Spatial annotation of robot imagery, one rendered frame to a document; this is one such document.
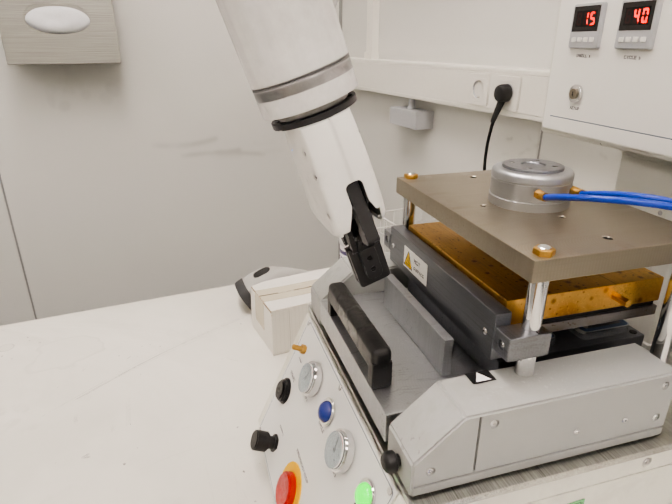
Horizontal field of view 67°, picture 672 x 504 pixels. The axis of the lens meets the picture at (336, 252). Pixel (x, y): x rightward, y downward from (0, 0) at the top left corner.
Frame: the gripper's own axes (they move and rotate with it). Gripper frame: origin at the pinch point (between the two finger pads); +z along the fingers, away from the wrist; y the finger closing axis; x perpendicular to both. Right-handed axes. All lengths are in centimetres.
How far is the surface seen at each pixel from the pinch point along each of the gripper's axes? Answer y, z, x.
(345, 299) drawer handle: -3.4, 4.8, -3.0
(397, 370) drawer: 4.7, 9.6, -1.8
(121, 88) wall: -147, -19, -28
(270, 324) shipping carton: -34.7, 21.7, -12.7
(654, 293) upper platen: 9.9, 10.8, 23.0
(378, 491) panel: 12.1, 14.1, -8.4
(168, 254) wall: -150, 41, -41
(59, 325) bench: -57, 14, -50
